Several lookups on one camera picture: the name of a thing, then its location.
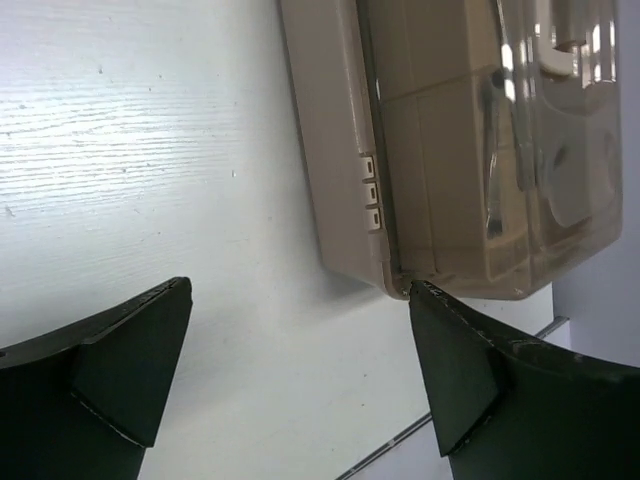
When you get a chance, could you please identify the beige plastic toolbox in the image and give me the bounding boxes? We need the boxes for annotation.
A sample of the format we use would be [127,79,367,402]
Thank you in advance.
[280,0,623,300]

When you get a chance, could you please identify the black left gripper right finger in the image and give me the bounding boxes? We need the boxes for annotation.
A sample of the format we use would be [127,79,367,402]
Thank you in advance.
[409,282,639,479]

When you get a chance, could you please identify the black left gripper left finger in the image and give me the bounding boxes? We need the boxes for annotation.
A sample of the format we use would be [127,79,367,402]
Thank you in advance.
[1,277,193,479]

